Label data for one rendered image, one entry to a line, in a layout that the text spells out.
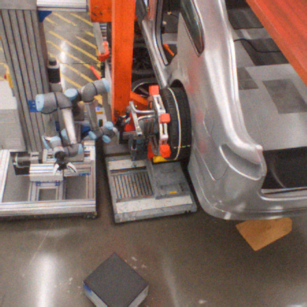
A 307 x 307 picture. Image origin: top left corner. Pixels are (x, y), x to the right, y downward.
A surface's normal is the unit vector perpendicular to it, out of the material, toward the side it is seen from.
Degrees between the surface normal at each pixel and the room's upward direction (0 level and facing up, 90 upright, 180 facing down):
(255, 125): 22
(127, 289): 0
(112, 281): 0
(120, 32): 90
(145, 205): 0
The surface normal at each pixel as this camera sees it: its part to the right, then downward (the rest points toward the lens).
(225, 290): 0.08, -0.66
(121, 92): 0.22, 0.74
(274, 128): 0.16, -0.34
